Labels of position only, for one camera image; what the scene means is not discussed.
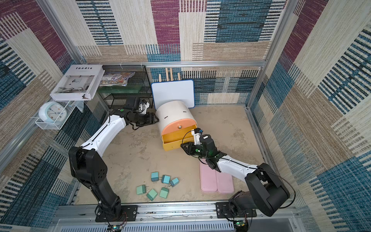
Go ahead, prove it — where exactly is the white round drawer cabinet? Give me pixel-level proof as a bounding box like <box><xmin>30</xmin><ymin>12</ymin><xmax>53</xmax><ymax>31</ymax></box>
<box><xmin>156</xmin><ymin>101</ymin><xmax>196</xmax><ymax>133</ymax></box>

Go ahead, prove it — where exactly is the yellow drawer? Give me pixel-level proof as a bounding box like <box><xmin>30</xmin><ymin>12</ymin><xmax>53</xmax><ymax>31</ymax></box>
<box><xmin>161</xmin><ymin>125</ymin><xmax>197</xmax><ymax>151</ymax></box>

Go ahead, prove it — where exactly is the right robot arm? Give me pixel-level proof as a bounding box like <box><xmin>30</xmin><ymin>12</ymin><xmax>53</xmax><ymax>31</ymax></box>
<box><xmin>180</xmin><ymin>134</ymin><xmax>290</xmax><ymax>217</ymax></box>

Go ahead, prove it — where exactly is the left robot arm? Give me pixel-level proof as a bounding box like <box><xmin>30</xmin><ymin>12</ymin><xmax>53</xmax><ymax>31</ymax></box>
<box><xmin>69</xmin><ymin>109</ymin><xmax>159</xmax><ymax>219</ymax></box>

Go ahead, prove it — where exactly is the pink tray left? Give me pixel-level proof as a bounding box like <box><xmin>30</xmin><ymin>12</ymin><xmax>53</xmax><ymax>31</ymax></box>
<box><xmin>200</xmin><ymin>163</ymin><xmax>217</xmax><ymax>193</ymax></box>

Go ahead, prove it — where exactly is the pink tray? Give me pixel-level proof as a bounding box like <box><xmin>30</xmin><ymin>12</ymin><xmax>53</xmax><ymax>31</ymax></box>
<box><xmin>215</xmin><ymin>172</ymin><xmax>234</xmax><ymax>195</ymax></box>
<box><xmin>200</xmin><ymin>163</ymin><xmax>217</xmax><ymax>193</ymax></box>

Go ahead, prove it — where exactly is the pink tray right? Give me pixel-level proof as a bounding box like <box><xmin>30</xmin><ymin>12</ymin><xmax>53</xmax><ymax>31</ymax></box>
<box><xmin>215</xmin><ymin>172</ymin><xmax>234</xmax><ymax>195</ymax></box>

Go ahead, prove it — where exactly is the colourful snack bag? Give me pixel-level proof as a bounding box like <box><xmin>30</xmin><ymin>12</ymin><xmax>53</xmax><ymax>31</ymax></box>
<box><xmin>100</xmin><ymin>72</ymin><xmax>135</xmax><ymax>87</ymax></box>

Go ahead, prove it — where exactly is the teal blue plug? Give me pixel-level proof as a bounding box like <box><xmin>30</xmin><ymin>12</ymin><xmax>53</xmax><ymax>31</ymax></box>
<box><xmin>151</xmin><ymin>172</ymin><xmax>159</xmax><ymax>182</ymax></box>
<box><xmin>161</xmin><ymin>175</ymin><xmax>171</xmax><ymax>184</ymax></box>
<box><xmin>169</xmin><ymin>177</ymin><xmax>179</xmax><ymax>187</ymax></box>

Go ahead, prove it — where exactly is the blue framed whiteboard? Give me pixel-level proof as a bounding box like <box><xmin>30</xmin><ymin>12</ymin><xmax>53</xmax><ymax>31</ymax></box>
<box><xmin>151</xmin><ymin>80</ymin><xmax>195</xmax><ymax>110</ymax></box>

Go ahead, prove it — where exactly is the green plug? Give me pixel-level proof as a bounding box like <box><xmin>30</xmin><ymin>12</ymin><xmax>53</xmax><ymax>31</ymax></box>
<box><xmin>159</xmin><ymin>187</ymin><xmax>170</xmax><ymax>199</ymax></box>
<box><xmin>146</xmin><ymin>189</ymin><xmax>158</xmax><ymax>201</ymax></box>
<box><xmin>136</xmin><ymin>185</ymin><xmax>146</xmax><ymax>195</ymax></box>

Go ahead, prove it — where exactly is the white magazine book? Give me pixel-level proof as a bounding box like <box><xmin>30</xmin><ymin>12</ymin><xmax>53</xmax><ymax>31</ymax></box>
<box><xmin>50</xmin><ymin>64</ymin><xmax>105</xmax><ymax>102</ymax></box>

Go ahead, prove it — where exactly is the white alarm clock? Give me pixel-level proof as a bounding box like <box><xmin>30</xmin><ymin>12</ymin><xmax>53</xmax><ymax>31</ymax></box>
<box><xmin>38</xmin><ymin>101</ymin><xmax>68</xmax><ymax>124</ymax></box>

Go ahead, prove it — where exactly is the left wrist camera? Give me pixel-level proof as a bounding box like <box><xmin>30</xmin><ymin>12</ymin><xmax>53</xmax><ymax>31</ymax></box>
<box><xmin>123</xmin><ymin>96</ymin><xmax>150</xmax><ymax>114</ymax></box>

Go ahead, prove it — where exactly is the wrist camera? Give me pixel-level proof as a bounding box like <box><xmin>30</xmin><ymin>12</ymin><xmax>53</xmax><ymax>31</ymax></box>
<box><xmin>123</xmin><ymin>96</ymin><xmax>150</xmax><ymax>114</ymax></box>
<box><xmin>191</xmin><ymin>128</ymin><xmax>203</xmax><ymax>146</ymax></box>

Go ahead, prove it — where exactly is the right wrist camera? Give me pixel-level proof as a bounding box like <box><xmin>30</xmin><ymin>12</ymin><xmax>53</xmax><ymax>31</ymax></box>
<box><xmin>191</xmin><ymin>128</ymin><xmax>203</xmax><ymax>146</ymax></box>

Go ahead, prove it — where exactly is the black wire shelf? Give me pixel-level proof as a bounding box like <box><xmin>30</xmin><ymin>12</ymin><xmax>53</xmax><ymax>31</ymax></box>
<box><xmin>98</xmin><ymin>65</ymin><xmax>153</xmax><ymax>109</ymax></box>

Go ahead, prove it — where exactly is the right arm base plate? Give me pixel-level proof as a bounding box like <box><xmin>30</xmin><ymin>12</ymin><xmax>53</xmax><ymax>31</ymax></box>
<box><xmin>215</xmin><ymin>202</ymin><xmax>257</xmax><ymax>219</ymax></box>

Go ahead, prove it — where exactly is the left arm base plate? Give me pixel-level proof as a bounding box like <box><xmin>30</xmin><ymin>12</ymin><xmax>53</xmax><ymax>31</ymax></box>
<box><xmin>95</xmin><ymin>204</ymin><xmax>138</xmax><ymax>222</ymax></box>

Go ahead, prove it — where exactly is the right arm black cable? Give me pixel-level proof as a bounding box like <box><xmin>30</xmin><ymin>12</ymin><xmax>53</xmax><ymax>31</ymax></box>
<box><xmin>181</xmin><ymin>129</ymin><xmax>296</xmax><ymax>209</ymax></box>

